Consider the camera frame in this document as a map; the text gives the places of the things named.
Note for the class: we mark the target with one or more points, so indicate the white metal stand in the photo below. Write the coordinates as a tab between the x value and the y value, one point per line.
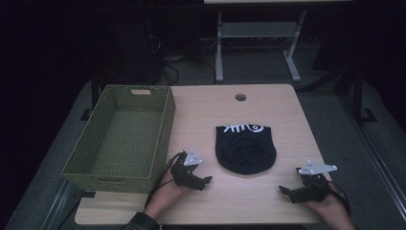
255	30

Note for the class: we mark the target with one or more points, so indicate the black beanie with white print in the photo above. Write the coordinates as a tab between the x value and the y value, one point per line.
245	150

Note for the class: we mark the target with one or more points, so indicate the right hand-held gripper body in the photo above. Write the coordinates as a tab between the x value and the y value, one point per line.
314	188

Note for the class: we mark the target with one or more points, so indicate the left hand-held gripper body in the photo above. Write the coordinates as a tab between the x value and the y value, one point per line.
183	174

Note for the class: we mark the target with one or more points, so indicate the green woven basket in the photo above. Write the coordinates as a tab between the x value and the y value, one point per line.
127	137

